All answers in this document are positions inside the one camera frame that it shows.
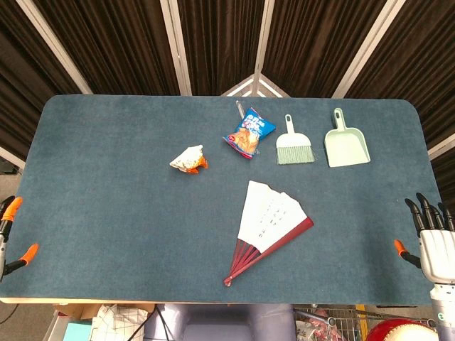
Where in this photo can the dark brown curtain panel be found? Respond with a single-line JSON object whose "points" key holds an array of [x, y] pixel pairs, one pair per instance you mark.
{"points": [[426, 71], [21, 89], [220, 42], [316, 46], [113, 46]]}

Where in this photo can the blue table mat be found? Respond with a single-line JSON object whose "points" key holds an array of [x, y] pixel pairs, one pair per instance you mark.
{"points": [[106, 213]]}

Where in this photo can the white triangular partition foot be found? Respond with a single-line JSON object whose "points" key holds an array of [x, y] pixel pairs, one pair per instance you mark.
{"points": [[241, 87]]}

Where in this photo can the red white ball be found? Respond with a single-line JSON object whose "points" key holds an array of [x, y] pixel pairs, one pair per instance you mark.
{"points": [[398, 332]]}

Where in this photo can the white partition frame post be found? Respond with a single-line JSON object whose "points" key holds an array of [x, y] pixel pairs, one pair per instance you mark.
{"points": [[176, 46], [263, 39], [53, 44], [369, 46]]}

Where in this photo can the teal box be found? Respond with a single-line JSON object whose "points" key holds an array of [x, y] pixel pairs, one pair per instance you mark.
{"points": [[76, 332]]}

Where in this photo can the clear pen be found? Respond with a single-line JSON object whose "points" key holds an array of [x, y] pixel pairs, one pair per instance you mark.
{"points": [[239, 107]]}

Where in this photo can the green dustpan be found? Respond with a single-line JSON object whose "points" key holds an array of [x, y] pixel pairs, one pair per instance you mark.
{"points": [[346, 149]]}

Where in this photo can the paper folding fan red ribs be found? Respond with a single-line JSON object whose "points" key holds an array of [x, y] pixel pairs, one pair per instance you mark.
{"points": [[266, 213]]}

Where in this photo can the green hand brush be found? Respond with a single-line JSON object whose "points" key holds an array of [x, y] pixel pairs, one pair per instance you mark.
{"points": [[294, 149]]}

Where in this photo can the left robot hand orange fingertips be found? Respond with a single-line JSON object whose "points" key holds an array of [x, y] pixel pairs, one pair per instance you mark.
{"points": [[4, 245]]}

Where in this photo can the cardboard box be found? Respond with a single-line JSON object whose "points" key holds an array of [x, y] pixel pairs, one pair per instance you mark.
{"points": [[78, 312]]}

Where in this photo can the lavender robot torso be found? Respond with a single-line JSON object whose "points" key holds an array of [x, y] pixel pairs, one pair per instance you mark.
{"points": [[220, 323]]}

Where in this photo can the crumpled orange white snack bag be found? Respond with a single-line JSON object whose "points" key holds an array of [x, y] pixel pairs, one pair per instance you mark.
{"points": [[186, 160]]}

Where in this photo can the white checkered cloth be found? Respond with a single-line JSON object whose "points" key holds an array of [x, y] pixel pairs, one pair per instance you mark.
{"points": [[117, 323]]}

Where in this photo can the right robot hand orange thumbtip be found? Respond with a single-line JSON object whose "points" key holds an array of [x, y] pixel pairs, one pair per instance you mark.
{"points": [[437, 252]]}

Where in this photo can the white partition frame bar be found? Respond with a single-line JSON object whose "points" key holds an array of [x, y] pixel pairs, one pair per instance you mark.
{"points": [[442, 147], [10, 156]]}

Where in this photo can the blue snack bag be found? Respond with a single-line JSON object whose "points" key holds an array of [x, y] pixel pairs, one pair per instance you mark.
{"points": [[249, 135]]}

